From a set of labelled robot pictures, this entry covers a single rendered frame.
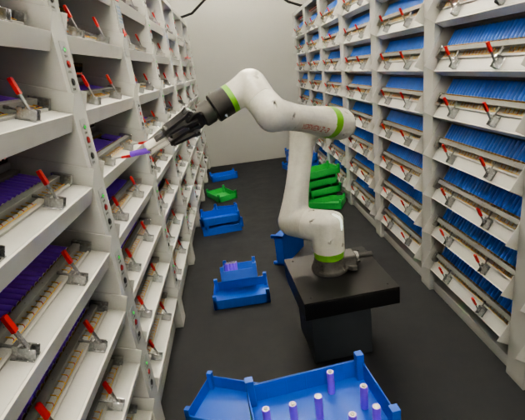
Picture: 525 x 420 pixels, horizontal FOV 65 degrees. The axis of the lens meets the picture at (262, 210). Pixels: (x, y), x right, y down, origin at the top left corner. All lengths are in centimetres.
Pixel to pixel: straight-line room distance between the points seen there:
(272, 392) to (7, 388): 59
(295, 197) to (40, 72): 100
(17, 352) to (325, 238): 111
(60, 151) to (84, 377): 55
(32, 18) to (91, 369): 83
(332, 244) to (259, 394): 72
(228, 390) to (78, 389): 81
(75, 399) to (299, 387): 52
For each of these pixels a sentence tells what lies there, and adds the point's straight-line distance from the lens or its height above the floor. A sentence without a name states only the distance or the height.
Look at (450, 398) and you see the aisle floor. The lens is 172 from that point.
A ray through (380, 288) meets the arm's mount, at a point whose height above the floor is 35.
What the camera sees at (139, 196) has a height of 75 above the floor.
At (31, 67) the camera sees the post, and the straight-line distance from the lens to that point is 117.
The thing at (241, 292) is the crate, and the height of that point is 0.
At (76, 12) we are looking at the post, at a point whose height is 146.
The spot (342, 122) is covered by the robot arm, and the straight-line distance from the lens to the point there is 155.
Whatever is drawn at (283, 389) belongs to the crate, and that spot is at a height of 42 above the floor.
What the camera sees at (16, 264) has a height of 91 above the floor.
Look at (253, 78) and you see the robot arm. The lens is 131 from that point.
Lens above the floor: 118
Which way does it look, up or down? 19 degrees down
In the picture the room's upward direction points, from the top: 7 degrees counter-clockwise
